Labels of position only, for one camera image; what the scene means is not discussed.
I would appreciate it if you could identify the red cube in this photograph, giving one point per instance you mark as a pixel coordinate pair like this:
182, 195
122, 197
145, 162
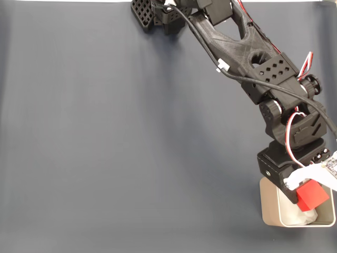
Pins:
312, 196

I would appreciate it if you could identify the beige metal box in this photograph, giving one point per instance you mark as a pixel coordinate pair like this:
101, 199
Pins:
268, 205

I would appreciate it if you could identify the white crumpled paper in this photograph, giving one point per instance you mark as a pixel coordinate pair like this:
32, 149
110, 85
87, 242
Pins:
305, 217

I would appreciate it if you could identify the grey table mat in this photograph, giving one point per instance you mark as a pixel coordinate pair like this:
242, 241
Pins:
105, 145

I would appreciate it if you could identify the white wrist camera board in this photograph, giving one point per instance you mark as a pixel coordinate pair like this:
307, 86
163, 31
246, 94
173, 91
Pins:
318, 175

